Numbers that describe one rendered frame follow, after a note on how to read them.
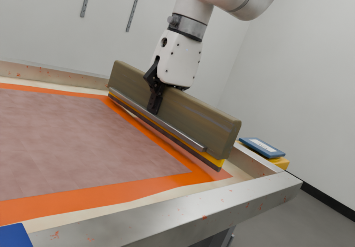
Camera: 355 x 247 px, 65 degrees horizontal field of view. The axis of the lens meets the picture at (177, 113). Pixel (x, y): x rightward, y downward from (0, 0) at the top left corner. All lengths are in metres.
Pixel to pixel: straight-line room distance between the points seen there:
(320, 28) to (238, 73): 1.20
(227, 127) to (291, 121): 3.40
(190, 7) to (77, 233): 0.43
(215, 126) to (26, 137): 0.30
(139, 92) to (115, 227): 0.42
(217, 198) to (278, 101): 3.62
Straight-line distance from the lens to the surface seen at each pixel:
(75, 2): 2.66
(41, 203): 0.33
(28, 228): 0.30
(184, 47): 0.56
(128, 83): 0.68
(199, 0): 0.56
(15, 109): 0.55
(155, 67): 0.56
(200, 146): 0.50
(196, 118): 0.52
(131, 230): 0.27
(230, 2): 0.52
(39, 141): 0.45
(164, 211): 0.30
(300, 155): 3.85
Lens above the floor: 1.15
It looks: 14 degrees down
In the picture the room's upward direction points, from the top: 20 degrees clockwise
